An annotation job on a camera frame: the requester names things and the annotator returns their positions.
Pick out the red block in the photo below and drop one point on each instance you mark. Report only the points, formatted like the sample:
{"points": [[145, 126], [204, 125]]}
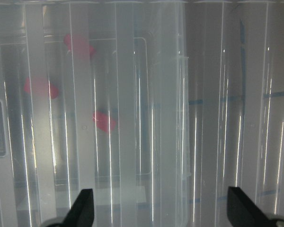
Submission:
{"points": [[103, 121], [79, 46], [41, 87]]}

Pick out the red block lower right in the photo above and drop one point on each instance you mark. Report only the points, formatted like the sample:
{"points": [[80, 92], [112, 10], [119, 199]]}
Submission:
{"points": [[103, 121]]}

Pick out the red block centre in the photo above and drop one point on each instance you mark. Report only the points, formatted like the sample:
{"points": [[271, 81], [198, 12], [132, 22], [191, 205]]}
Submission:
{"points": [[41, 87]]}

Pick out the red block upper right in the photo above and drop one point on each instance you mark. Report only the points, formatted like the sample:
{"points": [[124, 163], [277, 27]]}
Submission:
{"points": [[79, 46]]}

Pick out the clear plastic box lid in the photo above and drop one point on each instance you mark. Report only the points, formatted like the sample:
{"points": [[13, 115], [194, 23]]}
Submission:
{"points": [[234, 52]]}

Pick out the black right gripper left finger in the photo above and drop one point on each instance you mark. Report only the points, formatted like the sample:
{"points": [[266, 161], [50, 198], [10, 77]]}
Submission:
{"points": [[82, 212]]}

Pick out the clear plastic storage box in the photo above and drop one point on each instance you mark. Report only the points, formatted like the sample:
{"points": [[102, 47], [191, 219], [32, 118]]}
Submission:
{"points": [[50, 149]]}

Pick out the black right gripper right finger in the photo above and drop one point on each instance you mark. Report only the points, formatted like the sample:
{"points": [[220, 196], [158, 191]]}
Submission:
{"points": [[242, 211]]}

